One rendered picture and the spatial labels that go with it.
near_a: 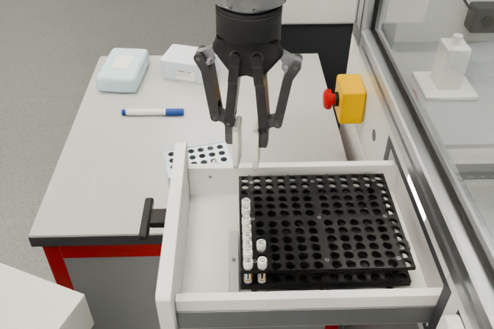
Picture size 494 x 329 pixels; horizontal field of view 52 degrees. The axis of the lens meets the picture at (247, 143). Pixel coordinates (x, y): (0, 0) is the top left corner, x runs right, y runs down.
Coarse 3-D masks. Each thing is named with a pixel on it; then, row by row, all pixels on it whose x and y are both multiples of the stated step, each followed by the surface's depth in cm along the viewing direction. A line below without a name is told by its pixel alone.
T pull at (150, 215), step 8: (152, 200) 72; (144, 208) 71; (152, 208) 72; (144, 216) 70; (152, 216) 70; (160, 216) 70; (144, 224) 68; (152, 224) 69; (160, 224) 69; (144, 232) 67; (144, 240) 68
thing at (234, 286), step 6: (234, 234) 75; (234, 240) 75; (234, 246) 74; (402, 246) 74; (234, 252) 73; (234, 258) 72; (234, 264) 71; (234, 270) 70; (234, 276) 70; (234, 282) 69; (234, 288) 68
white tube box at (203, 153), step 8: (200, 144) 100; (208, 144) 100; (216, 144) 100; (224, 144) 100; (168, 152) 98; (192, 152) 100; (200, 152) 98; (208, 152) 98; (216, 152) 98; (224, 152) 99; (168, 160) 96; (192, 160) 97; (200, 160) 97; (208, 160) 97; (224, 160) 98; (168, 168) 95; (168, 176) 93; (168, 184) 94
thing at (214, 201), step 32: (192, 192) 83; (224, 192) 83; (384, 192) 84; (192, 224) 79; (224, 224) 79; (416, 224) 73; (192, 256) 74; (224, 256) 74; (416, 256) 74; (192, 288) 70; (224, 288) 70; (352, 288) 70; (384, 288) 70; (416, 288) 63; (192, 320) 63; (224, 320) 64; (256, 320) 64; (288, 320) 64; (320, 320) 64; (352, 320) 64; (384, 320) 65; (416, 320) 65
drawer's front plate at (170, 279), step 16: (176, 144) 79; (176, 160) 76; (176, 176) 73; (176, 192) 71; (176, 208) 69; (176, 224) 66; (176, 240) 65; (160, 256) 62; (176, 256) 64; (160, 272) 60; (176, 272) 64; (160, 288) 59; (176, 288) 64; (160, 304) 58; (160, 320) 60; (176, 320) 63
